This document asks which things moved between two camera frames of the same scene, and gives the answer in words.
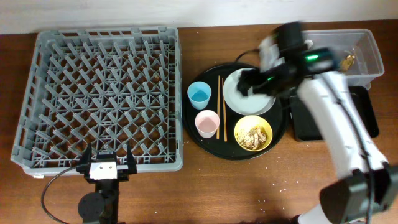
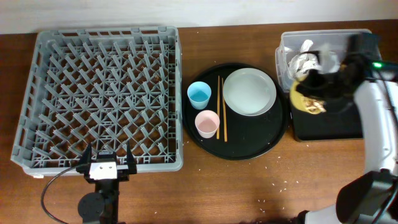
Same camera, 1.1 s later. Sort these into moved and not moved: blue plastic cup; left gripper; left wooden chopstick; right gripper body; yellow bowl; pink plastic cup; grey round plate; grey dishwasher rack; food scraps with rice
Moved: yellow bowl; food scraps with rice; right gripper body
Not moved: grey dishwasher rack; blue plastic cup; grey round plate; pink plastic cup; left gripper; left wooden chopstick
